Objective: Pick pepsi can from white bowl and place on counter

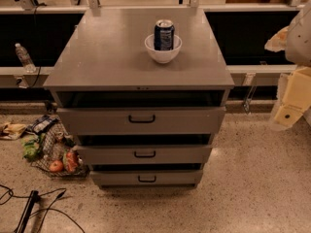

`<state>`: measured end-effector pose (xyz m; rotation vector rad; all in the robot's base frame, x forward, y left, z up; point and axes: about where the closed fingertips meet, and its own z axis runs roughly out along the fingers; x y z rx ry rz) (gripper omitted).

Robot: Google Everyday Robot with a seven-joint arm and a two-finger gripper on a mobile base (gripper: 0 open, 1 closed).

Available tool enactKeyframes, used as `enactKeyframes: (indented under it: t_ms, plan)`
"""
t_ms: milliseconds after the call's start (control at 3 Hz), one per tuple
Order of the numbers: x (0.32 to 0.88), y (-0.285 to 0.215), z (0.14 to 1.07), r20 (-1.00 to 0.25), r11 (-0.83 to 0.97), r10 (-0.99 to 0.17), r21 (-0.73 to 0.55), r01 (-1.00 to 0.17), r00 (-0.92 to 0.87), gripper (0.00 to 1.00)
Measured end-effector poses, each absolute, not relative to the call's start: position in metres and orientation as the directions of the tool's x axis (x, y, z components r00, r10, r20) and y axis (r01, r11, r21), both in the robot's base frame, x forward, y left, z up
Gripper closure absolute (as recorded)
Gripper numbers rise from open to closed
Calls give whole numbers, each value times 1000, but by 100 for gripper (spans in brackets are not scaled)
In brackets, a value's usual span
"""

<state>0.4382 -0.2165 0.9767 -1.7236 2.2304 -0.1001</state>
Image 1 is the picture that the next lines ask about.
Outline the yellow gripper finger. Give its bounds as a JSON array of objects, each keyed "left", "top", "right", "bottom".
[
  {"left": 264, "top": 26, "right": 289, "bottom": 52},
  {"left": 269, "top": 67, "right": 311, "bottom": 131}
]

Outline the blue pepsi can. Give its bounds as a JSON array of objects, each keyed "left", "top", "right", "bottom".
[{"left": 154, "top": 19, "right": 175, "bottom": 50}]

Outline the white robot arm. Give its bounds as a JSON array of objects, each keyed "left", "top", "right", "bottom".
[{"left": 264, "top": 2, "right": 311, "bottom": 131}]

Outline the white bowl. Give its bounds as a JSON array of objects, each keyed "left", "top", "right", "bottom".
[{"left": 145, "top": 34, "right": 183, "bottom": 64}]

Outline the middle grey drawer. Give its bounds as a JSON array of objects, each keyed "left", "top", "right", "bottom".
[{"left": 77, "top": 146, "right": 212, "bottom": 165}]

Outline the grey drawer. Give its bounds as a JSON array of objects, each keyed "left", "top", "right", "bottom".
[
  {"left": 89, "top": 170, "right": 203, "bottom": 186},
  {"left": 77, "top": 146, "right": 212, "bottom": 165},
  {"left": 57, "top": 107, "right": 225, "bottom": 135}
]

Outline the bottom grey drawer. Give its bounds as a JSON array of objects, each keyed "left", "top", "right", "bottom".
[{"left": 89, "top": 170, "right": 203, "bottom": 186}]

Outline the grey drawer cabinet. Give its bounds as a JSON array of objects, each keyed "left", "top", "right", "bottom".
[{"left": 43, "top": 7, "right": 235, "bottom": 190}]

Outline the top grey drawer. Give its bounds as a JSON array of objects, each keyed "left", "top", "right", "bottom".
[{"left": 57, "top": 107, "right": 225, "bottom": 135}]

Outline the red orange snack bag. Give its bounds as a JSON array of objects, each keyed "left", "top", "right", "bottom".
[{"left": 63, "top": 150, "right": 79, "bottom": 173}]

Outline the blue snack bag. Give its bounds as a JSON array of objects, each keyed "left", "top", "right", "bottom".
[{"left": 26, "top": 115, "right": 58, "bottom": 134}]

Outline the red apple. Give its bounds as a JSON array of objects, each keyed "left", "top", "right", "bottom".
[{"left": 50, "top": 160, "right": 64, "bottom": 173}]

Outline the clear plastic water bottle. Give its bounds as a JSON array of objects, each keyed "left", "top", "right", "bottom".
[{"left": 15, "top": 43, "right": 36, "bottom": 73}]

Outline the green snack bag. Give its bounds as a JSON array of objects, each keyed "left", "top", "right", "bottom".
[{"left": 21, "top": 134, "right": 45, "bottom": 162}]

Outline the yellow cloth on floor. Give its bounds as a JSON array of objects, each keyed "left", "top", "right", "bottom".
[{"left": 0, "top": 122, "right": 26, "bottom": 140}]

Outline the black stand bar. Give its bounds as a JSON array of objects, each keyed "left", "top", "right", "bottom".
[{"left": 14, "top": 190, "right": 40, "bottom": 233}]

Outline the wire basket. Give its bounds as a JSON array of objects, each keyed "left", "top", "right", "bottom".
[{"left": 31, "top": 123, "right": 88, "bottom": 179}]

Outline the black cable on floor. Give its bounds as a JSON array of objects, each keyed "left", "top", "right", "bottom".
[{"left": 0, "top": 183, "right": 86, "bottom": 233}]

